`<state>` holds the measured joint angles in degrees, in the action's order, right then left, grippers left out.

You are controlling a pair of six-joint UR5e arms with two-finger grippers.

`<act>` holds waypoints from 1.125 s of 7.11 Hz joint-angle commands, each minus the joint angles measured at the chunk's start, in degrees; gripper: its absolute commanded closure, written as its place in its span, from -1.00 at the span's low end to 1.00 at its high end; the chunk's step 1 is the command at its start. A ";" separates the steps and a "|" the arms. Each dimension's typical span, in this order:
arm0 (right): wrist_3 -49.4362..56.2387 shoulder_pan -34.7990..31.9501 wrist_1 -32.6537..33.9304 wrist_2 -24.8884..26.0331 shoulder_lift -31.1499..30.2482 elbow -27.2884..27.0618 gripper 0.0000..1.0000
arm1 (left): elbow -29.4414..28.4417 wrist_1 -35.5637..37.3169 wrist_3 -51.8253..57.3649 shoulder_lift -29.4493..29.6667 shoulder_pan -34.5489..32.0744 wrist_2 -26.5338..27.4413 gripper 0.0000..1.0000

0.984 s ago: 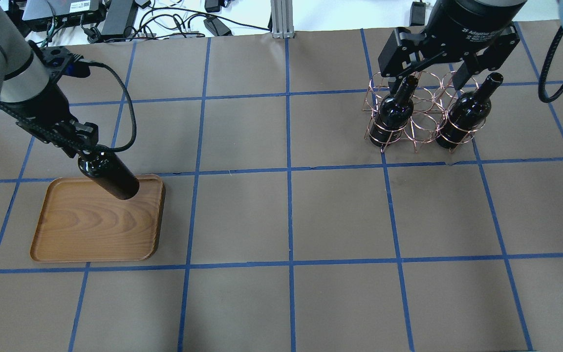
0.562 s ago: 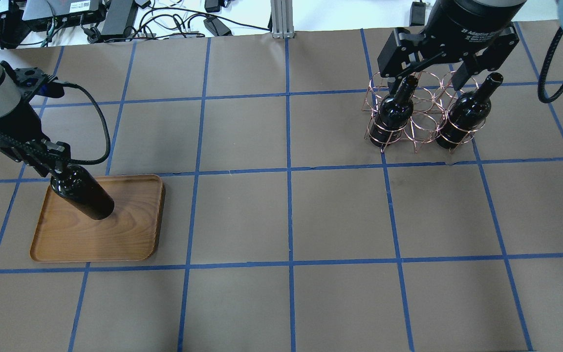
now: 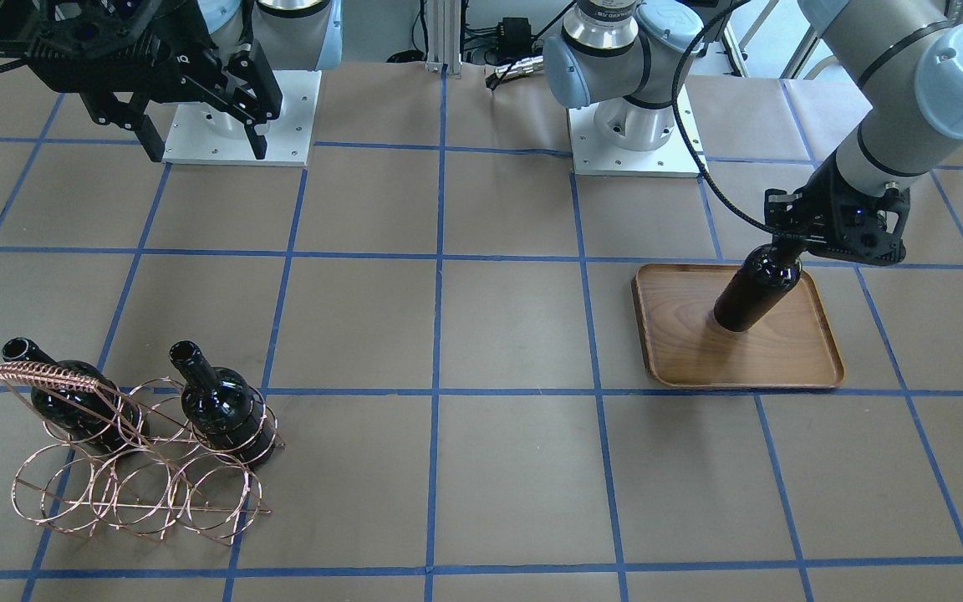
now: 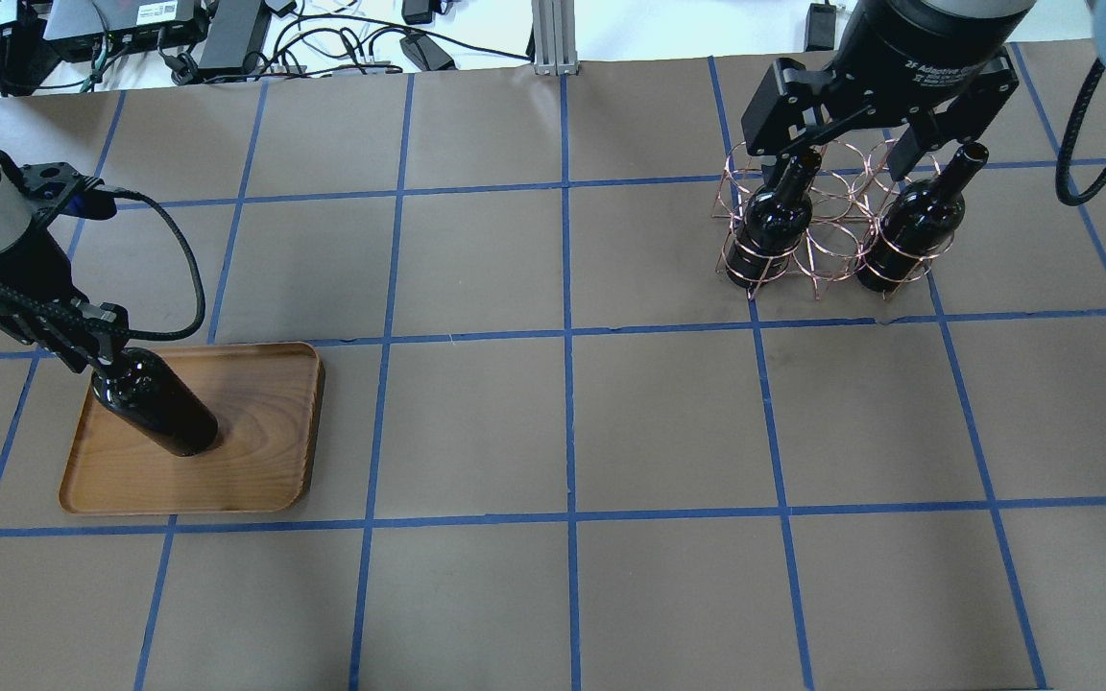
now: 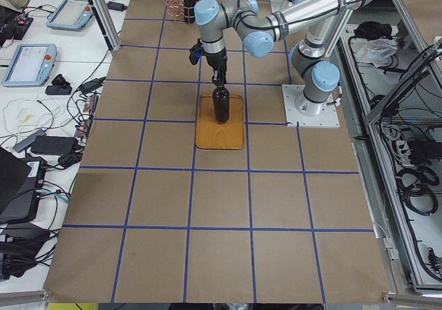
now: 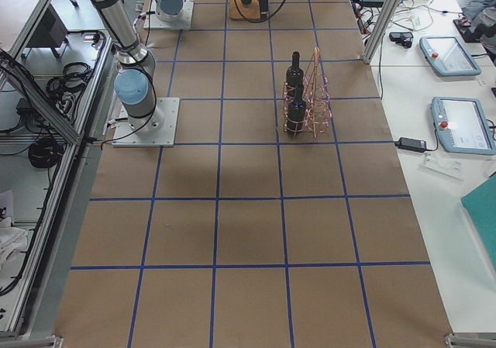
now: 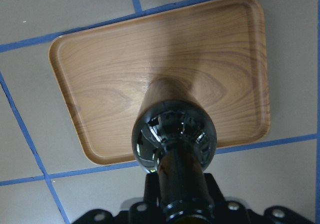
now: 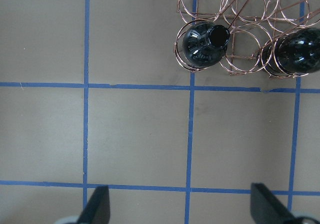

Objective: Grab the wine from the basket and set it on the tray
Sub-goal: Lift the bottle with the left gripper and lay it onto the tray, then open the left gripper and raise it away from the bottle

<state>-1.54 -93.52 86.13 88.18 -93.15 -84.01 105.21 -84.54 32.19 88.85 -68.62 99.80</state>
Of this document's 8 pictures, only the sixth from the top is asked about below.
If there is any wooden tray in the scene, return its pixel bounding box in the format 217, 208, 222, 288
229, 0, 260, 21

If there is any dark wine bottle middle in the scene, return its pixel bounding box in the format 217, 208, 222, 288
285, 51, 304, 97

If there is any dark wine bottle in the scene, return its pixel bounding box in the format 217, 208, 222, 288
285, 51, 304, 97
286, 84, 306, 137

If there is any dark wine bottle outer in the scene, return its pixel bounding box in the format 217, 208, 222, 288
286, 84, 306, 137

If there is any far teach pendant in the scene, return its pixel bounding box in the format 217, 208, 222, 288
419, 36, 481, 77

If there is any teach pendant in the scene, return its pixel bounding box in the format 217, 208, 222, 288
419, 36, 481, 77
430, 97, 495, 156

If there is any black power adapter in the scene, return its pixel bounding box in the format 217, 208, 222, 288
394, 137, 427, 153

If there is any near teach pendant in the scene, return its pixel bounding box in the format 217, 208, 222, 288
430, 97, 495, 156

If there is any teal box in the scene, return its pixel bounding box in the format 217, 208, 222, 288
461, 176, 495, 252

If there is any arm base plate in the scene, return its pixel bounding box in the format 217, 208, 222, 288
112, 98, 180, 147
143, 0, 194, 30

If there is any copper wire bottle basket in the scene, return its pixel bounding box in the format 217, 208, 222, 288
283, 47, 332, 139

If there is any aluminium frame post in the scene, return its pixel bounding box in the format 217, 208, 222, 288
362, 0, 400, 64

